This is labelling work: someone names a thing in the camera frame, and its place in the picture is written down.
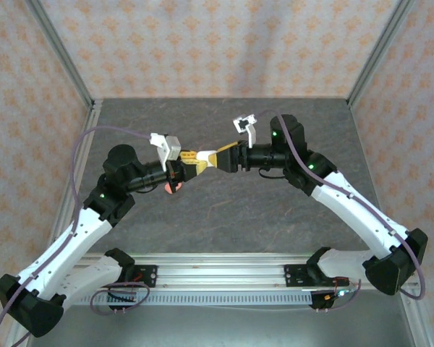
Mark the grey metal panel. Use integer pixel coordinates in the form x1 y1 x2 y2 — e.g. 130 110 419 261
25 303 413 347

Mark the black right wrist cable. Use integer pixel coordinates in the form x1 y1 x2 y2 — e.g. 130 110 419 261
258 168 287 181

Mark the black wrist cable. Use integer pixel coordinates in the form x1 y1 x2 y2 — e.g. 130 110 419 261
258 168 287 181
132 181 157 195

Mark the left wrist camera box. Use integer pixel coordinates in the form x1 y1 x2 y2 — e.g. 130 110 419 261
149 132 182 173

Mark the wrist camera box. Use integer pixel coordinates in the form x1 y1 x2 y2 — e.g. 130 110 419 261
149 132 182 173
231 113 259 149

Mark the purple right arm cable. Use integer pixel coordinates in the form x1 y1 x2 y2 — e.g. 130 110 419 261
256 109 427 314

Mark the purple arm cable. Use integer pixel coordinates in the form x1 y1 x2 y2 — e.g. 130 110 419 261
0 125 155 347
256 109 427 314

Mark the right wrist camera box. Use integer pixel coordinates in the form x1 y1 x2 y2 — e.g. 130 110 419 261
231 113 259 149

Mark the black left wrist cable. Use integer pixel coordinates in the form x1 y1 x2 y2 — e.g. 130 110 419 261
132 181 157 195

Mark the aluminium side rail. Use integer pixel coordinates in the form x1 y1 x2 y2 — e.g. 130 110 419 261
54 100 103 239

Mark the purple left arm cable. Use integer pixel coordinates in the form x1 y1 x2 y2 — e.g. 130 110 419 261
0 125 155 347

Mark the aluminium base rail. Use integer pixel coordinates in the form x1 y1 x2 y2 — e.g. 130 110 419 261
72 252 420 290

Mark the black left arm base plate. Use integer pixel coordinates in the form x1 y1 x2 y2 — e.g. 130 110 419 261
110 264 158 289

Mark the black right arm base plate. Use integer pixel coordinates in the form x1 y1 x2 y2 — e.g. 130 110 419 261
283 263 333 289

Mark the aluminium corner post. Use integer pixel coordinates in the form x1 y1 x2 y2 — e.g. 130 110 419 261
346 0 417 109
24 0 95 110

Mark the left base wire bundle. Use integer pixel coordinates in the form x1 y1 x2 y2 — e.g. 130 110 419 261
106 273 145 303

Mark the base wire bundle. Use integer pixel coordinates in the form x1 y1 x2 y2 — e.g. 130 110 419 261
106 273 145 303
323 276 361 303

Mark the slotted grey cable duct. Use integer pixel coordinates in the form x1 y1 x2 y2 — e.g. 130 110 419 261
63 291 314 307

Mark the right base wire bundle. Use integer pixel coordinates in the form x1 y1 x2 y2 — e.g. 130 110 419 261
323 276 361 303

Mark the aluminium frame bar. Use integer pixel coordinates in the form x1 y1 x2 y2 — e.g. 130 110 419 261
399 288 433 347
6 330 33 347

